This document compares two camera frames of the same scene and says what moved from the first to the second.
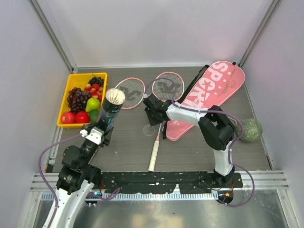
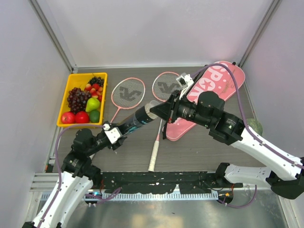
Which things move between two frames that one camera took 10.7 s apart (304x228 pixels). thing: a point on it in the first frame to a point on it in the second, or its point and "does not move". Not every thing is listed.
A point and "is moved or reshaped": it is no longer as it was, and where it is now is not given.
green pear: x=92 y=103 does not move
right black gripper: x=152 y=122 to x=169 y=109
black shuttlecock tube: x=112 y=105 to x=134 y=120
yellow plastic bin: x=83 y=99 does not move
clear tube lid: x=148 y=130 is moved or reshaped
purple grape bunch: x=77 y=99 does not move
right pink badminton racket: x=170 y=86 does not move
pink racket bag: x=220 y=82 does not move
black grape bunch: x=95 y=80 does not move
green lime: x=94 y=115 does not move
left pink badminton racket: x=134 y=90 does not move
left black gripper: x=106 y=138 to x=116 y=144
